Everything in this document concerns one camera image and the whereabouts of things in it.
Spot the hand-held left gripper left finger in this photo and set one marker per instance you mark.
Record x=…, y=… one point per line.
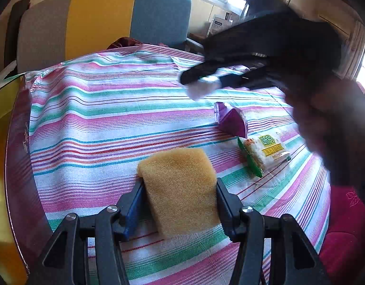
x=134, y=206

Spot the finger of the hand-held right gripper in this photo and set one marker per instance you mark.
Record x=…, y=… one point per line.
x=197, y=72
x=244, y=78

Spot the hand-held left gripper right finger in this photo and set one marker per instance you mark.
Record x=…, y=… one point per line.
x=227, y=210

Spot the white cloth roll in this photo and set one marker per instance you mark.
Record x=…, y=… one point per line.
x=200, y=90

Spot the large yellow sponge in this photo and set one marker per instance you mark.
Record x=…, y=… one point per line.
x=179, y=184

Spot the maroon box with yellow inside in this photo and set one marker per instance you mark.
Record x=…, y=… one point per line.
x=19, y=154

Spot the person's right hand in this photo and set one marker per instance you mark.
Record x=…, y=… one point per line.
x=325, y=124

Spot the grey chair armrest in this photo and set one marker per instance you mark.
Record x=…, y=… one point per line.
x=194, y=44

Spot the purple snack packet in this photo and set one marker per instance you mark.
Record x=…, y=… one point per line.
x=233, y=121

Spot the white printed box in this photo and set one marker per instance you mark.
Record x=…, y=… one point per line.
x=218, y=25

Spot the cracker packet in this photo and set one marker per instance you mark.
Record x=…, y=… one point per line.
x=265, y=154

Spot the maroon cloth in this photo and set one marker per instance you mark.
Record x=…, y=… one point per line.
x=123, y=42

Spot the striped curtain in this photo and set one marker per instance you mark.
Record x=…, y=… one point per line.
x=354, y=44

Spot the striped bedsheet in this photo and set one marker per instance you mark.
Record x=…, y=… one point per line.
x=111, y=118

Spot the grey yellow blue chair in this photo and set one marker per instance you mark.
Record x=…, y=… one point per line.
x=96, y=20

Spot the red cloth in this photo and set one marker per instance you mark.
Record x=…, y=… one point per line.
x=346, y=237

